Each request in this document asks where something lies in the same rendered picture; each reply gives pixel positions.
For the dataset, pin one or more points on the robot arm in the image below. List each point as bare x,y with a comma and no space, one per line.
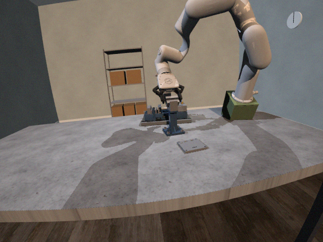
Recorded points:
257,54

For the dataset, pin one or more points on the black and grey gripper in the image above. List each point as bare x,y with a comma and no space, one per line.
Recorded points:
166,80

